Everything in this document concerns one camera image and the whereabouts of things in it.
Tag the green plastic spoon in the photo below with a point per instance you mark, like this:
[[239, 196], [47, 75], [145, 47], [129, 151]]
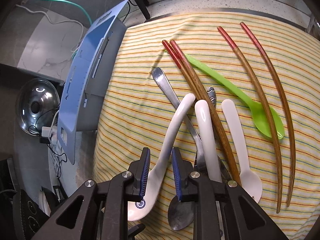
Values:
[[255, 109]]

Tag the steel pot lid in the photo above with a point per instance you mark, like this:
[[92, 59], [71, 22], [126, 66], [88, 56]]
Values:
[[37, 102]]

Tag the yellow striped cloth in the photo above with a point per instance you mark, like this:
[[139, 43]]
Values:
[[136, 113]]

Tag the white ceramic spoon with logo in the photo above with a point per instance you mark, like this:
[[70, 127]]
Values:
[[138, 210]]

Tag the white plastic spoon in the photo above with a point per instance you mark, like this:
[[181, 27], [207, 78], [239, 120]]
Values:
[[250, 181]]

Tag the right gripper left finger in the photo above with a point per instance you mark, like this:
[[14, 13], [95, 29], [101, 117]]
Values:
[[136, 188]]

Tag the blue plastic drainer basket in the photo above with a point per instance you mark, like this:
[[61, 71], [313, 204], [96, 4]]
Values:
[[88, 78]]

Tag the white power strip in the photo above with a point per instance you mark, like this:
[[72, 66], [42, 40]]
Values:
[[48, 135]]

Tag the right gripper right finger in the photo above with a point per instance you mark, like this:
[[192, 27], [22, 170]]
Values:
[[181, 170]]

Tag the metal spoon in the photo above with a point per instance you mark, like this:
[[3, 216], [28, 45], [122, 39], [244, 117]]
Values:
[[180, 214]]

